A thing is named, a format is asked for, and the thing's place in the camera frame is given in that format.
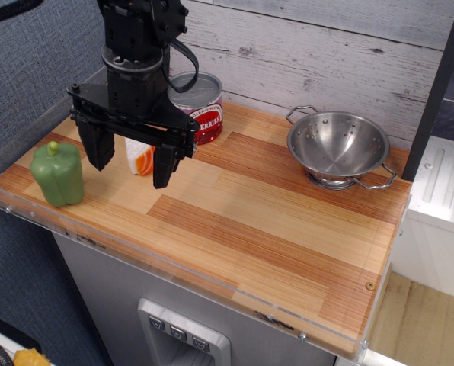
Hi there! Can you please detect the steel colander bowl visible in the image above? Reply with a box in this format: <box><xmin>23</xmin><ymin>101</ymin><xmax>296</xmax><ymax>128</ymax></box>
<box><xmin>286</xmin><ymin>105</ymin><xmax>397</xmax><ymax>191</ymax></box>

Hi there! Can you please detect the cherries tin can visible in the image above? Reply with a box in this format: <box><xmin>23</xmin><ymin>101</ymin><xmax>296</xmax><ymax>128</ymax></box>
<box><xmin>168</xmin><ymin>72</ymin><xmax>223</xmax><ymax>145</ymax></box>

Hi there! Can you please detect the dark grey upright post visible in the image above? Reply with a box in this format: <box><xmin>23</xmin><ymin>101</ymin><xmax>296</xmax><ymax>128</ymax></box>
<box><xmin>401</xmin><ymin>22</ymin><xmax>454</xmax><ymax>181</ymax></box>

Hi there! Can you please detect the black braided cable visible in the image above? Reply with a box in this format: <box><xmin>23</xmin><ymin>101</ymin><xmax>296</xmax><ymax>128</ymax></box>
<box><xmin>0</xmin><ymin>0</ymin><xmax>44</xmax><ymax>28</ymax></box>

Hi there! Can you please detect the grey toy fridge cabinet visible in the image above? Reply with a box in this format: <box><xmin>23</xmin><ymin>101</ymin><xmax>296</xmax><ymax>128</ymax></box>
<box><xmin>54</xmin><ymin>234</ymin><xmax>336</xmax><ymax>365</ymax></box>

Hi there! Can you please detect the black cable loop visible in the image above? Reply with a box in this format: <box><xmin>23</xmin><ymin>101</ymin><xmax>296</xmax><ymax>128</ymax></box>
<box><xmin>167</xmin><ymin>37</ymin><xmax>200</xmax><ymax>95</ymax></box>

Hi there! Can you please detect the orange white toy sushi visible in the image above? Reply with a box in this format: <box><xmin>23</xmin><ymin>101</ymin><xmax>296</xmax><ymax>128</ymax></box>
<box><xmin>125</xmin><ymin>138</ymin><xmax>155</xmax><ymax>175</ymax></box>

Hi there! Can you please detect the white toy sink unit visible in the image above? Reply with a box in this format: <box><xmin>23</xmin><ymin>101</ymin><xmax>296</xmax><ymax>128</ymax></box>
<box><xmin>390</xmin><ymin>136</ymin><xmax>454</xmax><ymax>296</ymax></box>

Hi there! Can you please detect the green toy bell pepper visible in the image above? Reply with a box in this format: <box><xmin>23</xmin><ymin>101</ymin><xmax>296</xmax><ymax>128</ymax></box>
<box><xmin>30</xmin><ymin>141</ymin><xmax>85</xmax><ymax>207</ymax></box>

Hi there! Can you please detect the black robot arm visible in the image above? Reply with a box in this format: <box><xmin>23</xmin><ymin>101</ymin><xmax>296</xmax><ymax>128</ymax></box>
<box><xmin>67</xmin><ymin>1</ymin><xmax>200</xmax><ymax>189</ymax></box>

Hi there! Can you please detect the yellow toy food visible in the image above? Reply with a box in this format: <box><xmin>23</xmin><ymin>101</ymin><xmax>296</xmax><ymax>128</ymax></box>
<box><xmin>13</xmin><ymin>348</ymin><xmax>51</xmax><ymax>366</ymax></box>

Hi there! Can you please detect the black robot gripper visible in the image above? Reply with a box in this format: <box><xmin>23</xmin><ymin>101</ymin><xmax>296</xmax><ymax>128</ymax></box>
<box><xmin>67</xmin><ymin>70</ymin><xmax>199</xmax><ymax>189</ymax></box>

